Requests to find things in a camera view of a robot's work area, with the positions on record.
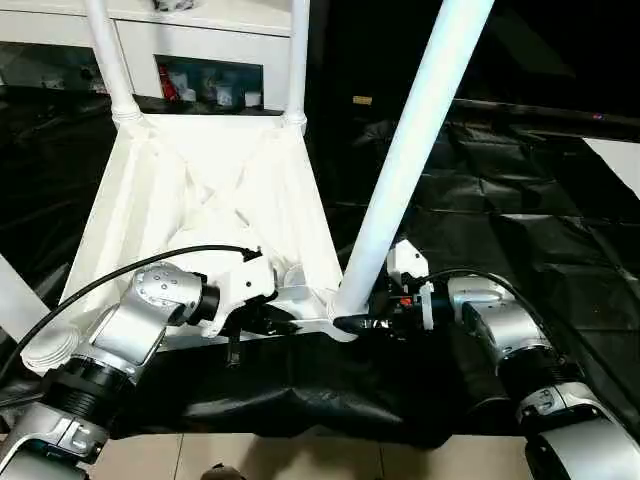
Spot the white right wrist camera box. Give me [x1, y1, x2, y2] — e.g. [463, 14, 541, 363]
[385, 239, 434, 331]

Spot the white plastic table top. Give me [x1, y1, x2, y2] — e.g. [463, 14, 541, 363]
[20, 110, 363, 377]

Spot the white cabinet with glass doors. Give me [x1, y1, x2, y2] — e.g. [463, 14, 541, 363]
[0, 0, 311, 113]

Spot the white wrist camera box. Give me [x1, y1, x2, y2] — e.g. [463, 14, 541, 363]
[385, 239, 434, 331]
[212, 250, 280, 337]

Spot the white plastic table leg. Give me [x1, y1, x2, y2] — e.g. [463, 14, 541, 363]
[0, 254, 51, 347]
[282, 0, 312, 133]
[84, 0, 147, 129]
[330, 0, 497, 323]

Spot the long black bar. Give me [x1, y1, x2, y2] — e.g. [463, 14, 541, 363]
[450, 97, 640, 133]

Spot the black plastic mat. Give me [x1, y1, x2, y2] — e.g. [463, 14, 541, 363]
[0, 85, 640, 447]

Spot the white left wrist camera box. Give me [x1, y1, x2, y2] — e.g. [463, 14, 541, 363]
[212, 250, 280, 337]

